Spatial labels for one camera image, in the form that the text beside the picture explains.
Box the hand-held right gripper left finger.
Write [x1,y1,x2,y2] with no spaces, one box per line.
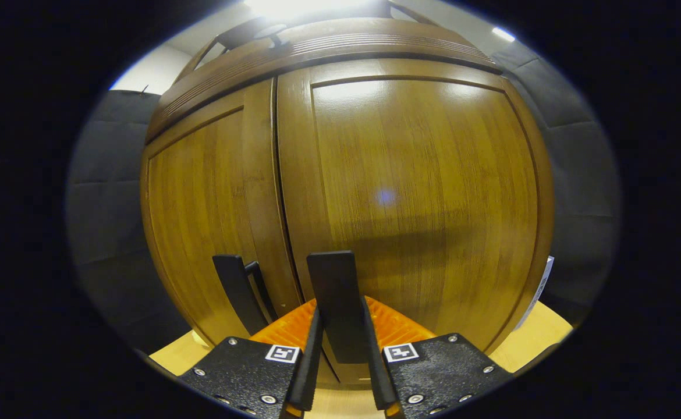
[178,300,324,419]

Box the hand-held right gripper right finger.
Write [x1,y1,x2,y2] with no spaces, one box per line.
[364,296,514,419]

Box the wooden cabinet door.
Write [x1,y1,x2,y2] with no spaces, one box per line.
[275,57,555,388]
[140,79,304,347]

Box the wooden double-door shoe cabinet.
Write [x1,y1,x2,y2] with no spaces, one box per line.
[140,0,555,388]

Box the pale spine book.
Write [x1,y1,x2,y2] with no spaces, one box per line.
[515,255,555,331]

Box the large ceiling light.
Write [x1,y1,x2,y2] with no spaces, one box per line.
[244,0,389,19]

